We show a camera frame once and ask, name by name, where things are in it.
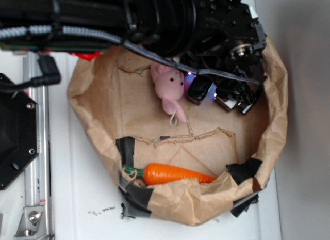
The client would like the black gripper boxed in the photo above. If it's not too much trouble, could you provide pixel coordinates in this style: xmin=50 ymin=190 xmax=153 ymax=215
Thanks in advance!
xmin=180 ymin=0 xmax=267 ymax=115

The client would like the black box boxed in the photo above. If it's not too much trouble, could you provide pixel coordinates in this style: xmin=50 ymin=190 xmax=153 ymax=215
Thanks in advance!
xmin=186 ymin=75 xmax=213 ymax=105

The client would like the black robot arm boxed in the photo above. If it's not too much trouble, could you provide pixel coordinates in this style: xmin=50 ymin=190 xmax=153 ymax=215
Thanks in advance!
xmin=1 ymin=0 xmax=267 ymax=114

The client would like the pink plush bunny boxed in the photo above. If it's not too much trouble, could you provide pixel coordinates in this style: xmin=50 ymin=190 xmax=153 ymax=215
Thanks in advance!
xmin=151 ymin=62 xmax=186 ymax=126

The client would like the brown paper bag bin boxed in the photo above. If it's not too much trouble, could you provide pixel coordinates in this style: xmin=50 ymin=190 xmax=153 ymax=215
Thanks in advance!
xmin=68 ymin=41 xmax=288 ymax=226

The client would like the orange toy carrot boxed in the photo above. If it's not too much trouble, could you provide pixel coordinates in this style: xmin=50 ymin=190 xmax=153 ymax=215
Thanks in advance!
xmin=122 ymin=163 xmax=216 ymax=185

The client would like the black plug cable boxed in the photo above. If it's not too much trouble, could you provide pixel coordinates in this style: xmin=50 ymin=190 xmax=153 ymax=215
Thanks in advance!
xmin=0 ymin=55 xmax=62 ymax=91

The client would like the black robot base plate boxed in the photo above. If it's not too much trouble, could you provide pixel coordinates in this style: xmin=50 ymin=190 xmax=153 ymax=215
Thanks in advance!
xmin=1 ymin=92 xmax=38 ymax=190

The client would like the aluminium extrusion rail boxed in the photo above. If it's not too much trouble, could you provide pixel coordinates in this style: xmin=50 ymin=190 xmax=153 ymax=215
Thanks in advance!
xmin=21 ymin=50 xmax=54 ymax=240

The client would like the grey braided cable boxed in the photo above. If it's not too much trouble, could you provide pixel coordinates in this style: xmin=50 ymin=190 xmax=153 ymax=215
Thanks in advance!
xmin=0 ymin=25 xmax=261 ymax=85

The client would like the metal corner bracket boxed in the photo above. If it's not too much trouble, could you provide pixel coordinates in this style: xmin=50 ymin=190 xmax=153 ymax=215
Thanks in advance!
xmin=13 ymin=205 xmax=48 ymax=240

